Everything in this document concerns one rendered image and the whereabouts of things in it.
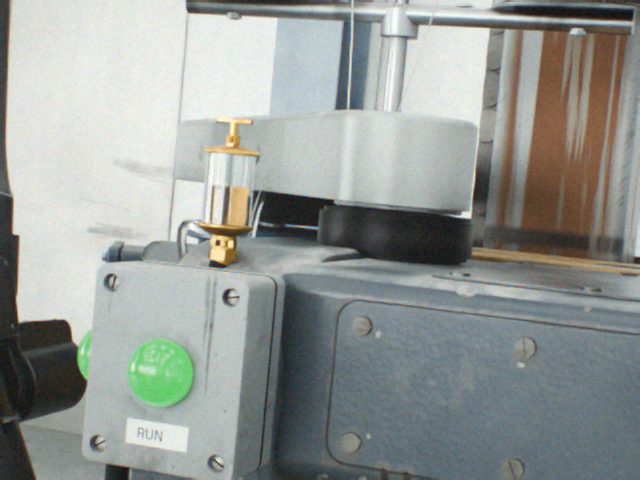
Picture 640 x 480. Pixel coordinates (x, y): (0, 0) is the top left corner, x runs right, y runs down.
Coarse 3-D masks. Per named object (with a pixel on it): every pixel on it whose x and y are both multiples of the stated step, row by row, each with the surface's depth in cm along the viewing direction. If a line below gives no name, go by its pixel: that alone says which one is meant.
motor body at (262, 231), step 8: (192, 232) 109; (256, 232) 105; (264, 232) 105; (272, 232) 105; (280, 232) 105; (288, 232) 105; (296, 232) 106; (304, 232) 107; (312, 232) 109; (200, 240) 110
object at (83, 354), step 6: (90, 330) 59; (84, 336) 59; (90, 336) 59; (84, 342) 59; (90, 342) 59; (78, 348) 59; (84, 348) 59; (78, 354) 59; (84, 354) 59; (78, 360) 59; (84, 360) 59; (84, 366) 59; (84, 372) 59
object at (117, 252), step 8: (112, 248) 107; (120, 248) 109; (128, 248) 110; (136, 248) 111; (144, 248) 112; (104, 256) 107; (112, 256) 106; (120, 256) 107; (128, 256) 107; (136, 256) 107
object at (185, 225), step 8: (264, 192) 91; (256, 200) 91; (256, 208) 90; (256, 216) 90; (184, 224) 73; (192, 224) 72; (256, 224) 90; (184, 232) 74; (200, 232) 72; (176, 240) 75; (184, 240) 75; (184, 248) 76
